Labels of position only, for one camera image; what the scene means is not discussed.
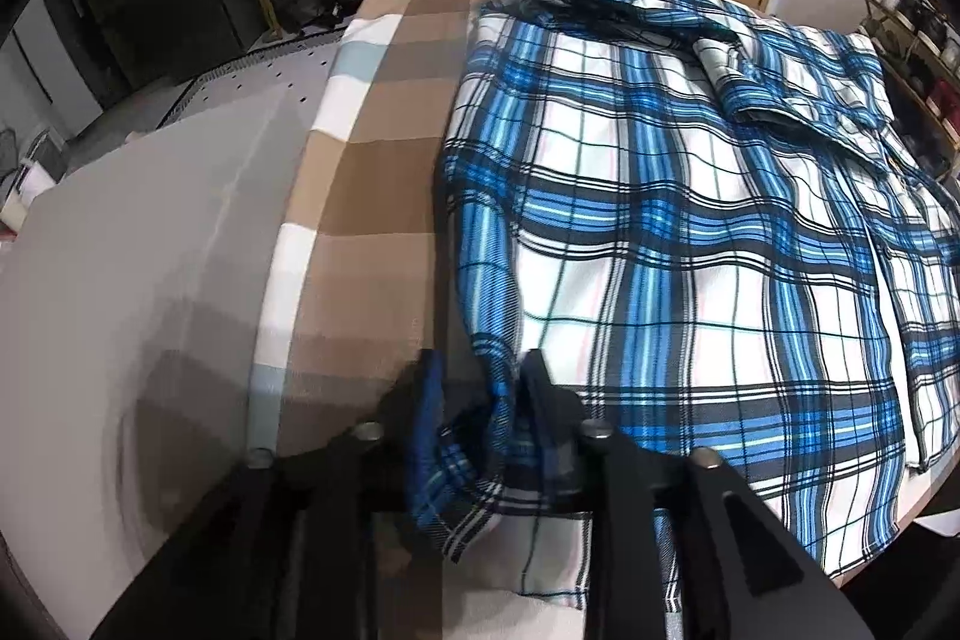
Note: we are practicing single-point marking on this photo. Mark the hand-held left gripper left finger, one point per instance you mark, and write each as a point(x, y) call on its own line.
point(429, 400)

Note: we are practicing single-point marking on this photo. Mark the blue plaid shirt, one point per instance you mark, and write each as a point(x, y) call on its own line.
point(675, 235)

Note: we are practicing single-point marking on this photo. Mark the black wardrobe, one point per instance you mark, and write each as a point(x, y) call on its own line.
point(150, 10)

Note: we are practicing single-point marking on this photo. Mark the grey bed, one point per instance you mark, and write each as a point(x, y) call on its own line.
point(150, 235)

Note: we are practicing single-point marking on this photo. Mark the checkered bed sheet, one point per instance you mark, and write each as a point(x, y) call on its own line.
point(375, 160)

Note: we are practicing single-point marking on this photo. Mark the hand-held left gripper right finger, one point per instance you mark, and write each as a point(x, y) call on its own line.
point(544, 400)

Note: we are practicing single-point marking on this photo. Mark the wooden shoe rack with shoes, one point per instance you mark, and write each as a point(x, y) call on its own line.
point(915, 48)

